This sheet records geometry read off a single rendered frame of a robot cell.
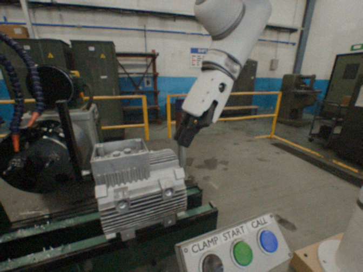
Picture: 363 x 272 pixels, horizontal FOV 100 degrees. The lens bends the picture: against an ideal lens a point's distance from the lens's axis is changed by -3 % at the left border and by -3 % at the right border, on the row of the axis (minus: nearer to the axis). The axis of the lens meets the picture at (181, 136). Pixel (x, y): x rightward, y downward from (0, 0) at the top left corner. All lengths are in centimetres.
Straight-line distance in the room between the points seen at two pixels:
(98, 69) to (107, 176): 323
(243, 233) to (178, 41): 557
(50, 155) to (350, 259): 85
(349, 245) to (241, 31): 53
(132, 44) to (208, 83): 518
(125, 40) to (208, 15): 519
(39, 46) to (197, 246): 377
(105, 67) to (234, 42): 326
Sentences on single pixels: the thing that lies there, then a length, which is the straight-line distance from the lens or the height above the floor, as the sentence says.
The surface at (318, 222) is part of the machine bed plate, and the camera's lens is 84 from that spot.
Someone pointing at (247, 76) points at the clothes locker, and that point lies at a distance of 622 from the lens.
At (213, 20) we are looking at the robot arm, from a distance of 34.
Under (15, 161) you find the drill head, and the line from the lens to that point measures 69.
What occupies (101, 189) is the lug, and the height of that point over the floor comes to 109.
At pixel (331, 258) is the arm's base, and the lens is 65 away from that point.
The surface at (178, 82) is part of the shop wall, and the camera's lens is 558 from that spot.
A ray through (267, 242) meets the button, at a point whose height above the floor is 107.
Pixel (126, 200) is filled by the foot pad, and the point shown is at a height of 107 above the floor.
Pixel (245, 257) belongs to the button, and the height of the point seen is 107.
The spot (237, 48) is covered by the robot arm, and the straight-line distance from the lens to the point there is 36.
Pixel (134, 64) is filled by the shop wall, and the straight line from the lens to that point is 540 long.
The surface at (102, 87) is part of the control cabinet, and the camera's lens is 354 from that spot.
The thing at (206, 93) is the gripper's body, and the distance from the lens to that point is 32.
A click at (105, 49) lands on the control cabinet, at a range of 355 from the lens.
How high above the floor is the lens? 130
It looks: 20 degrees down
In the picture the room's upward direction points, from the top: straight up
